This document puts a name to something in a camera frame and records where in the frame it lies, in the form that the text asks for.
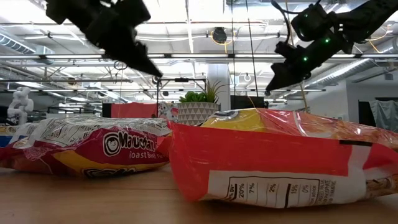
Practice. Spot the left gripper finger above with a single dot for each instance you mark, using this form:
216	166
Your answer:
136	60

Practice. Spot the silver ventilation duct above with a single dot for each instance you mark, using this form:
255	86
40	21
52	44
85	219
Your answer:
342	73

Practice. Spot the red Maruchan noodle pack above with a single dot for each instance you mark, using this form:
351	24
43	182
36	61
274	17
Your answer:
93	146

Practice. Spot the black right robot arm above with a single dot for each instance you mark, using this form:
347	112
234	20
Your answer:
357	18

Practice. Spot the red partition panel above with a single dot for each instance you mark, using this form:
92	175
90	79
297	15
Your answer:
133	110

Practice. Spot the floral print box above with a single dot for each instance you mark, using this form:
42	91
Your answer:
168	111

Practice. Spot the clear plastic bin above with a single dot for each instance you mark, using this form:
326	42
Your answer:
77	114

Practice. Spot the black monitor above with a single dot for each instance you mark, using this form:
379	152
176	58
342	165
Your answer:
245	102

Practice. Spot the succulent in white patterned pot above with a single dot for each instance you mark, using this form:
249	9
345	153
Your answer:
197	113

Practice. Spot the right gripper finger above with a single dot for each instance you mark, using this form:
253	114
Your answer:
289	77

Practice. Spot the white humanoid robot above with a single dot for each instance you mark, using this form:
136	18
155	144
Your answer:
20	104

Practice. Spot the black upright panel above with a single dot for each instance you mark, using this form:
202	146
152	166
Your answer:
366	112

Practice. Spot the orange Maruchan noodle pack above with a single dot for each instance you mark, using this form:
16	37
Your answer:
264	149

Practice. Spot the grey draped cloth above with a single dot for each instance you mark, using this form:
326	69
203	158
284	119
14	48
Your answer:
385	113

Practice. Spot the long ceiling light bar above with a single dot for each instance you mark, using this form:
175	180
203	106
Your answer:
199	56

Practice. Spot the blue Maruchan noodle pack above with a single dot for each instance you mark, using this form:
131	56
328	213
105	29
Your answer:
12	133

